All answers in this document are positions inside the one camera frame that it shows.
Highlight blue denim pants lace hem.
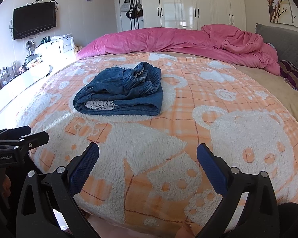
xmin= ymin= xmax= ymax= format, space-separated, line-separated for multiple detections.
xmin=73 ymin=62 xmax=164 ymax=116

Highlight left hand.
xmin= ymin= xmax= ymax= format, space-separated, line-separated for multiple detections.
xmin=1 ymin=175 xmax=11 ymax=198

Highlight right hand red nails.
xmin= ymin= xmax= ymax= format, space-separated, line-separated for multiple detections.
xmin=182 ymin=223 xmax=195 ymax=237

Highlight white cluttered desk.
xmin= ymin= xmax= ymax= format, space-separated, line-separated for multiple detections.
xmin=0 ymin=34 xmax=76 ymax=112

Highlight tan bed sheet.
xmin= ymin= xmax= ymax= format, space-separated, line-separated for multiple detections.
xmin=164 ymin=51 xmax=298 ymax=134

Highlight orange white bear blanket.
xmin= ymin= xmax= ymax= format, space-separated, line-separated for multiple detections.
xmin=17 ymin=53 xmax=298 ymax=237

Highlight purple striped pillow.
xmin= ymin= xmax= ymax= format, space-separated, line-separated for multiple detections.
xmin=278 ymin=60 xmax=298 ymax=91

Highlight grey quilted headboard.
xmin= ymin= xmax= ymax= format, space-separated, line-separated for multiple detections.
xmin=255 ymin=23 xmax=298 ymax=67

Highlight pink duvet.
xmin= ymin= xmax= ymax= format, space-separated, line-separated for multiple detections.
xmin=77 ymin=24 xmax=281 ymax=75

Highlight hanging bags on door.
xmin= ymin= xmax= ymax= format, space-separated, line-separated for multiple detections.
xmin=120 ymin=0 xmax=144 ymax=31

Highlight white glossy wardrobe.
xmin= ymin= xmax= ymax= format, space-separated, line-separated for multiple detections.
xmin=103 ymin=0 xmax=247 ymax=32

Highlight black wall television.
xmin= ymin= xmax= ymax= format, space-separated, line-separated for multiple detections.
xmin=12 ymin=0 xmax=58 ymax=40

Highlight floral wall painting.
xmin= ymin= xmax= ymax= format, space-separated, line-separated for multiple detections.
xmin=267 ymin=0 xmax=298 ymax=28

